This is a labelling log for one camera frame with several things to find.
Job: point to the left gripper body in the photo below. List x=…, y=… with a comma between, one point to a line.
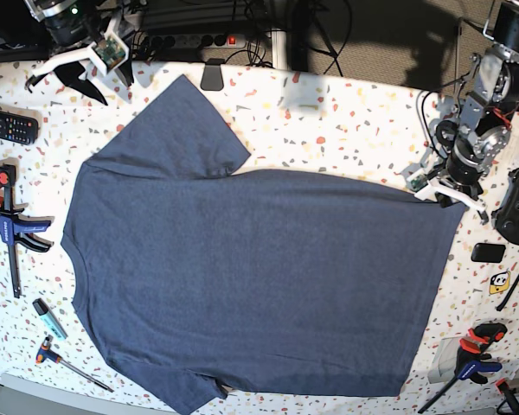
x=463, y=169

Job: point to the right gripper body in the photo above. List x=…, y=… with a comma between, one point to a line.
x=70, y=31

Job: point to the dark blue T-shirt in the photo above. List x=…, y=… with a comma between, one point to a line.
x=192, y=278

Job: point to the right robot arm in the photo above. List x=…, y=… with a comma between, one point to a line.
x=117, y=27

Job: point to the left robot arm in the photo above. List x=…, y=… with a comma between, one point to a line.
x=485, y=98

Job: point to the small black rectangular case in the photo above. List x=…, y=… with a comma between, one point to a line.
x=488, y=253

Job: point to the black game controller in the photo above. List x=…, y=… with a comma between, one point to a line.
x=506, y=219

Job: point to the black TV remote control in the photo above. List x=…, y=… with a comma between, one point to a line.
x=18, y=129

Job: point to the white power strip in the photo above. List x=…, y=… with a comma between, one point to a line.
x=230, y=41

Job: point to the yellow panda sticker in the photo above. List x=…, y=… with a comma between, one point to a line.
x=499, y=282

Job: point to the blue black bar clamp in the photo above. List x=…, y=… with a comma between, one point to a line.
x=16, y=230
x=472, y=359

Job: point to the black table edge clamp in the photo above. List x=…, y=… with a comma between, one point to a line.
x=212, y=79

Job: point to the clear plastic bag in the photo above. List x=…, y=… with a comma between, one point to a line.
x=444, y=362

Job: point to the red black clamp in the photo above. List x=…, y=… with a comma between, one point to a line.
x=510, y=404

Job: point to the light blue highlighter marker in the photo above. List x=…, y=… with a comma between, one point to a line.
x=49, y=320

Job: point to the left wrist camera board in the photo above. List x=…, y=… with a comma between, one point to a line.
x=417, y=181

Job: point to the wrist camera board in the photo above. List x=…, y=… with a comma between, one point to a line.
x=111, y=52
x=417, y=181

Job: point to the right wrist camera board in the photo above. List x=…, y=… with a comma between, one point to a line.
x=111, y=52

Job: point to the white metal table post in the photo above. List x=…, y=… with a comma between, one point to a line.
x=279, y=49

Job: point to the orange blue T-handle screwdriver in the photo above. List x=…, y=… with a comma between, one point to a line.
x=46, y=353

